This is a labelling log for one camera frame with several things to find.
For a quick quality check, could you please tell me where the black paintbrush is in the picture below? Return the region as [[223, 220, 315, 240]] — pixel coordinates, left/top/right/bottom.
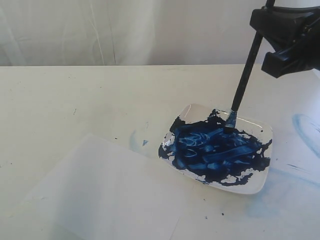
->
[[224, 0, 276, 134]]

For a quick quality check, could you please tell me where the white paper sheet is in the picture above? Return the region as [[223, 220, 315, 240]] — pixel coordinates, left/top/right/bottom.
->
[[1, 135, 191, 240]]

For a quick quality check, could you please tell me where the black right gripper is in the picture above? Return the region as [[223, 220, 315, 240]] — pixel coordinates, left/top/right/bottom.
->
[[249, 0, 320, 79]]

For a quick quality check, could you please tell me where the white plate with blue paint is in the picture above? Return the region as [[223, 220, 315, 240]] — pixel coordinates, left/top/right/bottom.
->
[[158, 104, 273, 195]]

